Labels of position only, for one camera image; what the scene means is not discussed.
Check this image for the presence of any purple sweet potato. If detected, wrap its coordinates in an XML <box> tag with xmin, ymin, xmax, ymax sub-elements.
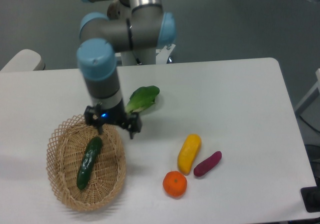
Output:
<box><xmin>193</xmin><ymin>151</ymin><xmax>223</xmax><ymax>178</ymax></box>

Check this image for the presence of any woven wicker basket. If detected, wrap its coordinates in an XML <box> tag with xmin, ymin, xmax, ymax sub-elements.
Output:
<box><xmin>46</xmin><ymin>114</ymin><xmax>126</xmax><ymax>212</ymax></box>

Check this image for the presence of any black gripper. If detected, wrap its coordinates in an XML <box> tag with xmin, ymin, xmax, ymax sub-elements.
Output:
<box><xmin>84</xmin><ymin>101</ymin><xmax>142</xmax><ymax>140</ymax></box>

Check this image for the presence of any green cucumber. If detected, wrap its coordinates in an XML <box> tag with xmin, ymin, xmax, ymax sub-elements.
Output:
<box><xmin>76</xmin><ymin>136</ymin><xmax>103</xmax><ymax>190</ymax></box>

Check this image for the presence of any yellow squash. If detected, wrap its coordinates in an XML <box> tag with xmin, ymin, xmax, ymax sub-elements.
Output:
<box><xmin>177</xmin><ymin>133</ymin><xmax>202</xmax><ymax>176</ymax></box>

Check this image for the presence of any white chair armrest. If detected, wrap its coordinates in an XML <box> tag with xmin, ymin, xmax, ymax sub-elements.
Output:
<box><xmin>0</xmin><ymin>49</ymin><xmax>46</xmax><ymax>73</ymax></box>

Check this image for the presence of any white furniture frame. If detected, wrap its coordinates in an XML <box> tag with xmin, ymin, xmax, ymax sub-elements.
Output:
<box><xmin>294</xmin><ymin>68</ymin><xmax>320</xmax><ymax>116</ymax></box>

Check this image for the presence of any black device at table edge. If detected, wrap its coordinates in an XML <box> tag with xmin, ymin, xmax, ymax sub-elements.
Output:
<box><xmin>300</xmin><ymin>186</ymin><xmax>320</xmax><ymax>213</ymax></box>

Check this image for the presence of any orange mandarin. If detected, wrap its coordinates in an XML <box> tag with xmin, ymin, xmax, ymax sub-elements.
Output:
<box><xmin>162</xmin><ymin>171</ymin><xmax>188</xmax><ymax>198</ymax></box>

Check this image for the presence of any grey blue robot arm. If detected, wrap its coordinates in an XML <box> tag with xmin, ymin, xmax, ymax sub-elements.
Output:
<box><xmin>76</xmin><ymin>0</ymin><xmax>176</xmax><ymax>136</ymax></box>

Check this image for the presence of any green bok choy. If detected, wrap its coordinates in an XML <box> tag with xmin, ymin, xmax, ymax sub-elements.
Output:
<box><xmin>125</xmin><ymin>85</ymin><xmax>160</xmax><ymax>114</ymax></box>

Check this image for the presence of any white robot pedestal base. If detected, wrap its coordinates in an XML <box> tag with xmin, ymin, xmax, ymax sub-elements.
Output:
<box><xmin>115</xmin><ymin>44</ymin><xmax>176</xmax><ymax>66</ymax></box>

